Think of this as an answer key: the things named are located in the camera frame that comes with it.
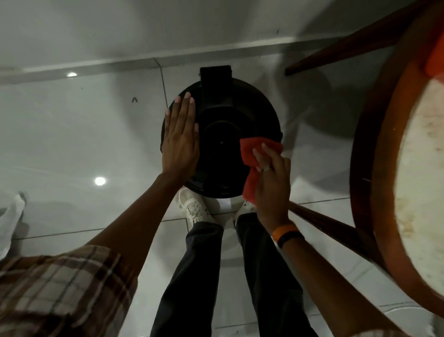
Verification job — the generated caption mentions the person's left hand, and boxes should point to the person's left hand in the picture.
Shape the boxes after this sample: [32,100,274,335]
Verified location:
[161,91,201,182]

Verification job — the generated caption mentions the dark trousers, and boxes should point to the dark trousers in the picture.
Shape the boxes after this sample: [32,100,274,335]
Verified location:
[149,212,318,337]

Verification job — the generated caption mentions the black round trash bin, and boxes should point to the black round trash bin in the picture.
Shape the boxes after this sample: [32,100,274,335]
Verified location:
[160,65,283,199]

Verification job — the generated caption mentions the red cleaning cloth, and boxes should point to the red cleaning cloth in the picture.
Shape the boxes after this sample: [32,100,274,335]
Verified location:
[239,137,284,205]

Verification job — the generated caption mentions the orange object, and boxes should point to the orange object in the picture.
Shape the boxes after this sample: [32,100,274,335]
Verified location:
[425,32,444,83]

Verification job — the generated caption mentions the person's right hand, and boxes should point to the person's right hand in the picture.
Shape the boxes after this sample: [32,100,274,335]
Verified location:
[252,142,292,234]

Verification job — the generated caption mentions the person's left forearm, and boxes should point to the person's left forearm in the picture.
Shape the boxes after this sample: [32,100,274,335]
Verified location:
[85,172,196,280]

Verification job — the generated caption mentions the orange wristband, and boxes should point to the orange wristband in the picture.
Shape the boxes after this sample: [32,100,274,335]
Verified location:
[271,222,300,244]

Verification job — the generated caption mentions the round wooden marble-top table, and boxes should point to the round wooden marble-top table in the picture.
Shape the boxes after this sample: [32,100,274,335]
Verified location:
[284,0,444,318]

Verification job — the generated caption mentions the plaid shirt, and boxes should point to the plaid shirt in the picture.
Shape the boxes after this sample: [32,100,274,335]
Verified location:
[0,245,139,337]

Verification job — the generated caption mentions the black wrist band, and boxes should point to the black wrist band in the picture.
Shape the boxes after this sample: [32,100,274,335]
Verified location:
[276,231,305,249]

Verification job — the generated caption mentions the person's right white sneaker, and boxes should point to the person's right white sneaker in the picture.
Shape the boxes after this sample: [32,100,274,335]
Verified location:
[232,199,258,227]

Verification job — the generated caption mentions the person's right forearm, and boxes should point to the person's right forearm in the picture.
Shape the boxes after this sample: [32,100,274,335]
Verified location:
[279,235,411,337]

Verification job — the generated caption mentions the person's white sneaker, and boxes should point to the person's white sneaker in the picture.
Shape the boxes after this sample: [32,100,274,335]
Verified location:
[178,187,226,230]
[232,199,258,227]

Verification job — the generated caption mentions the person's left white sneaker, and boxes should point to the person's left white sneaker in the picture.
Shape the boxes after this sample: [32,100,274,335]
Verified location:
[178,187,226,230]

